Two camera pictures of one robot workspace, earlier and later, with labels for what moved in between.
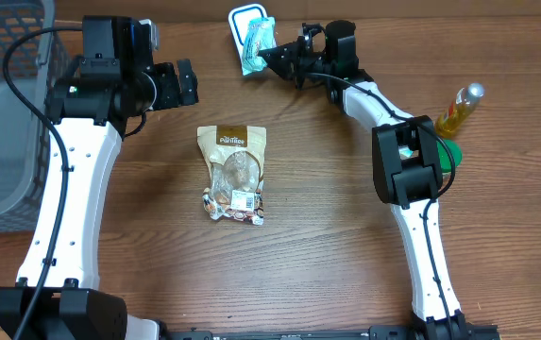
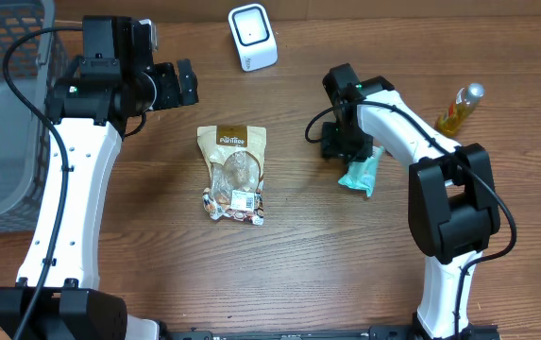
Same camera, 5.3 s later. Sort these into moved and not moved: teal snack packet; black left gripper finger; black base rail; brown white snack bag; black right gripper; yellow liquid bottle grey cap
Moved: teal snack packet; black right gripper
Not moved: yellow liquid bottle grey cap; black left gripper finger; black base rail; brown white snack bag
